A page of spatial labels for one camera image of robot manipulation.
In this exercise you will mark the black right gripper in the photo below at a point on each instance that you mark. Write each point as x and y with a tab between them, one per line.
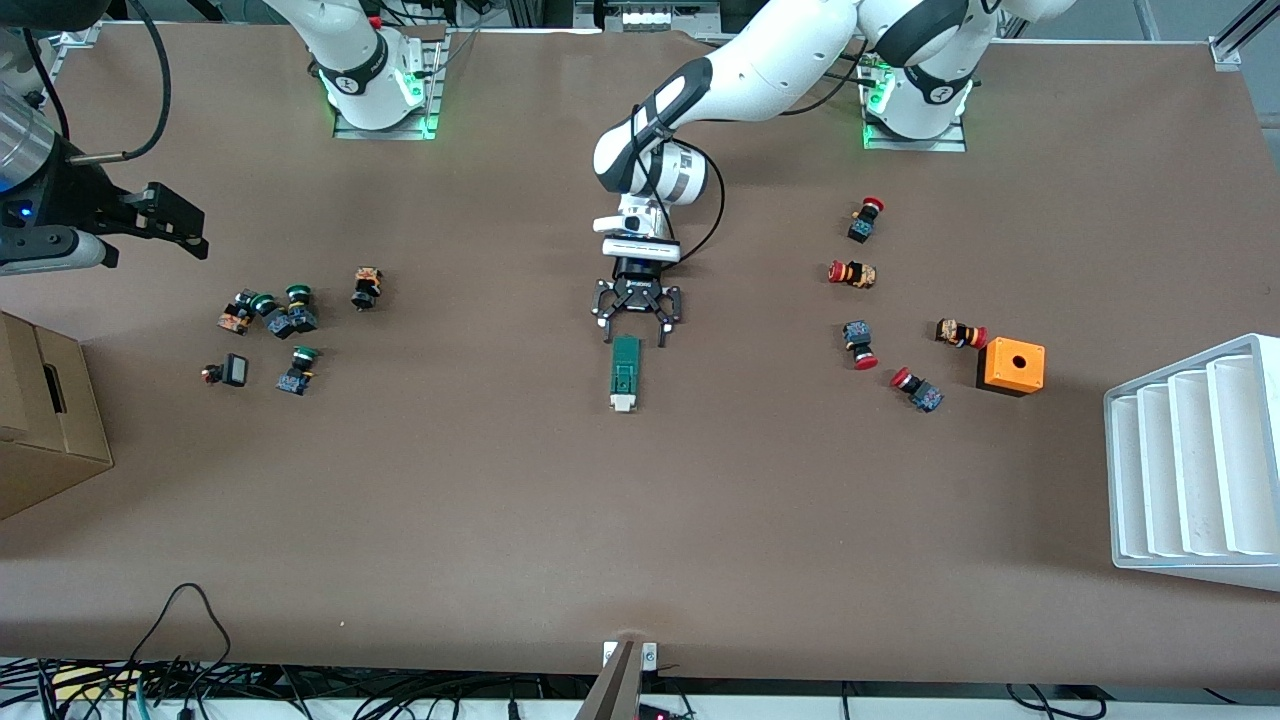
72	190

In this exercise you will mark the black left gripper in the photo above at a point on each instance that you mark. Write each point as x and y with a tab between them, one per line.
636	287

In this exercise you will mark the green load switch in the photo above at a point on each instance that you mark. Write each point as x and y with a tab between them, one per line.
625	370

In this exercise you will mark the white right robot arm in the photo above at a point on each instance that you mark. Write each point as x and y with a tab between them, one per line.
350	50

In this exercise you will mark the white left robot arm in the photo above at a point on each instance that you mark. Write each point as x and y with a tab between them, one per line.
780	60

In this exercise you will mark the green button orange base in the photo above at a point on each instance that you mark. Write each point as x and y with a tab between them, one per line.
235	320

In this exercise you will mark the black square pilot lamp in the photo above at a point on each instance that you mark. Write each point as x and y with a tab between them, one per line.
236	371

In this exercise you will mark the green push button blue block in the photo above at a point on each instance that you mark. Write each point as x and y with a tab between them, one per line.
303	318
293	382
280	325

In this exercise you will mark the brown cardboard box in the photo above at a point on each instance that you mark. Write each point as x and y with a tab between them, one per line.
60	440

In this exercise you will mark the red mushroom button blue block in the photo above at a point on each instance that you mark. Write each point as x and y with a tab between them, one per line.
857	335
925	395
862	228

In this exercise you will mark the red mushroom button orange block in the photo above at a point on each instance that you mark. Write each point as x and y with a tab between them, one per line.
955	332
858	274

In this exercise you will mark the black button orange block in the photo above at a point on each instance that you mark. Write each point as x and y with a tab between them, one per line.
366	290

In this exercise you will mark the grey box with white sockets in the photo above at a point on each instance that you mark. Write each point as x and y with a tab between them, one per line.
645	18

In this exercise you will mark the white slotted rack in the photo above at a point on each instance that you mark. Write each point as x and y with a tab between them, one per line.
1190	470

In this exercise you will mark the aluminium frame profile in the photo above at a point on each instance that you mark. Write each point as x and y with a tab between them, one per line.
1240	40
75	42

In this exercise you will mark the orange button enclosure box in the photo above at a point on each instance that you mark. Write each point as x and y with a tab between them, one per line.
1000	376

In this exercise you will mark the metal camera stand bracket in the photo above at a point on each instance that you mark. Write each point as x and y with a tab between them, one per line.
615	690

